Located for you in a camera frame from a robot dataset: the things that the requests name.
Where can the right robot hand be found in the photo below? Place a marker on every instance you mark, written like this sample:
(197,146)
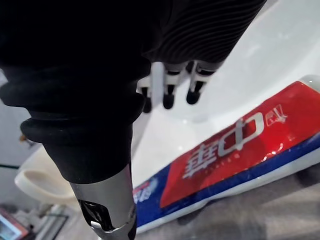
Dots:
(75,75)

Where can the red blue toothpaste tube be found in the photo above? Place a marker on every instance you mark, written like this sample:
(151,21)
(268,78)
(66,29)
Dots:
(240,152)

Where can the cream toilet seat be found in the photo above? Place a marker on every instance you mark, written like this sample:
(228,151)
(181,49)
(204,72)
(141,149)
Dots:
(45,183)

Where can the glass shelf with items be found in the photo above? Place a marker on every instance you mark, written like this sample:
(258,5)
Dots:
(30,220)

